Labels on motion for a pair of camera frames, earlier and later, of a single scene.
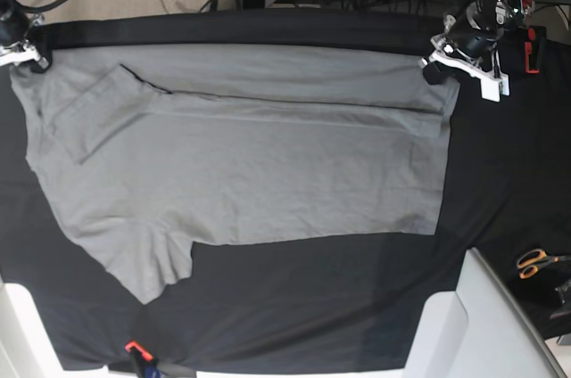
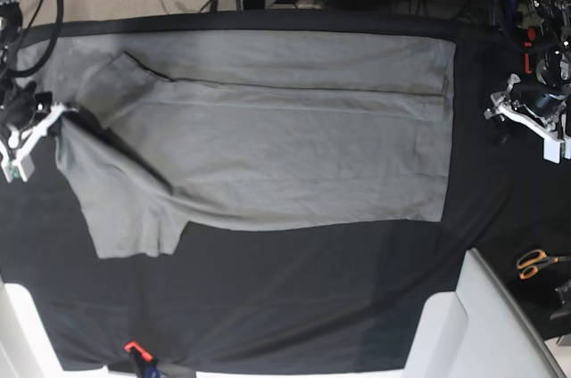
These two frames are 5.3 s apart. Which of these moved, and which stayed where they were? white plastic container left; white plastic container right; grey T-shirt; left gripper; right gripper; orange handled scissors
Moved: left gripper; grey T-shirt; right gripper
Stayed: white plastic container right; orange handled scissors; white plastic container left
